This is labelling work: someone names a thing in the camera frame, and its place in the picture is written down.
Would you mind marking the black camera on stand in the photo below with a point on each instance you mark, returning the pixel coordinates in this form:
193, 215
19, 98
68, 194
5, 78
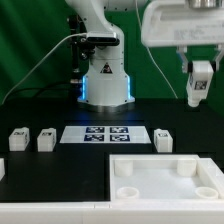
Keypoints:
102, 38

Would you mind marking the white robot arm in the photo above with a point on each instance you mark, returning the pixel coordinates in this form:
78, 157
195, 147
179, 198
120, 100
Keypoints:
106, 85

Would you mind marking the white left fence piece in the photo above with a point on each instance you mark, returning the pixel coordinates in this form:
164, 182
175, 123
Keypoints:
2, 168

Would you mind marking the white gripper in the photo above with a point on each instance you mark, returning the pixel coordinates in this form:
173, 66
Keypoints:
174, 23

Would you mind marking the black camera stand pole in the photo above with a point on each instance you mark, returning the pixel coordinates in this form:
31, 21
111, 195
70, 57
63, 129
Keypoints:
74, 23

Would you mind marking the white sheet with tags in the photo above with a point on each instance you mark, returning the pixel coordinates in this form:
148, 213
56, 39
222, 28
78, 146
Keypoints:
105, 135

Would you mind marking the white square table top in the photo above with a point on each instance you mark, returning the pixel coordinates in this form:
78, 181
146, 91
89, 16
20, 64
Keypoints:
169, 177

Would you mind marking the white front fence rail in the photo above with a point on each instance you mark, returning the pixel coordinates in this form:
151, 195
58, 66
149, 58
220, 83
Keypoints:
120, 212

